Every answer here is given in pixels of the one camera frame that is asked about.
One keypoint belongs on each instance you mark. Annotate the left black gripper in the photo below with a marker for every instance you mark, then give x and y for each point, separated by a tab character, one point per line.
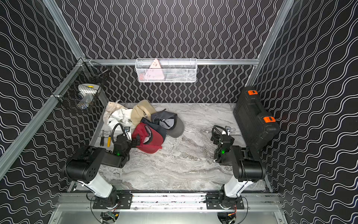
123	139

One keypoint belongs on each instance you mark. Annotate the white cap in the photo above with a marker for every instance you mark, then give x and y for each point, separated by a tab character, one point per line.
122	116

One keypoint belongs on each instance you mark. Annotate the dark navy cap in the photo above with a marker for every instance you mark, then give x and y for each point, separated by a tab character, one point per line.
155	127

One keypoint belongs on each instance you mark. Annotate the tan cap with logo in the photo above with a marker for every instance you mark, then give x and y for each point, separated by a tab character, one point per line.
142	110

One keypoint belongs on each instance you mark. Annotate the grey and red cap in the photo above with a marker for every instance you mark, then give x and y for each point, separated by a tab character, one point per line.
170	122

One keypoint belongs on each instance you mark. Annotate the cream cap with text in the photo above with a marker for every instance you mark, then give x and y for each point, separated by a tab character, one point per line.
111	108

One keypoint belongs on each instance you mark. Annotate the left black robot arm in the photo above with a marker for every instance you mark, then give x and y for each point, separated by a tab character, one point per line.
83	165

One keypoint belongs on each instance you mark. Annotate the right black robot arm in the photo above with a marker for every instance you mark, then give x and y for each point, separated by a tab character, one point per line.
246	166

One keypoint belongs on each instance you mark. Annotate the pink triangle card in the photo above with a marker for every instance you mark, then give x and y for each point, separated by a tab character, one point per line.
154	73

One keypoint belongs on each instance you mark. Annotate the aluminium back crossbar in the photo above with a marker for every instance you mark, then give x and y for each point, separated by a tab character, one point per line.
172	61

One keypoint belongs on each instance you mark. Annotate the black tool case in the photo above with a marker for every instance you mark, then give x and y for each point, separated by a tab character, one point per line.
258	126

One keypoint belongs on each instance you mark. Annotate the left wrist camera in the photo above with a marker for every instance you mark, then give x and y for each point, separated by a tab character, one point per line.
127	131

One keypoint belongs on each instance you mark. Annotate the black wire basket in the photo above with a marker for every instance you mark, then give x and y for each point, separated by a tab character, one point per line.
90	73

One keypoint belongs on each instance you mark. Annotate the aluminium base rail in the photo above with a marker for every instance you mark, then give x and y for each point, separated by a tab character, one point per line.
195	202

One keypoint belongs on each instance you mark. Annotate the aluminium left side rail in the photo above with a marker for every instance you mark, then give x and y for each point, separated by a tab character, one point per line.
22	140

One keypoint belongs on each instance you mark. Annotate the aluminium frame post left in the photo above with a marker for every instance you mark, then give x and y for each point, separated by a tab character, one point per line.
65	29

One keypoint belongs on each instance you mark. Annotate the aluminium frame post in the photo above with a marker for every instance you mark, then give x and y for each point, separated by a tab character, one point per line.
276	27
65	29

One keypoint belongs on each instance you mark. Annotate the aluminium frame post right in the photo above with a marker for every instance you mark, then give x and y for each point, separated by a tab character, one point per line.
276	27

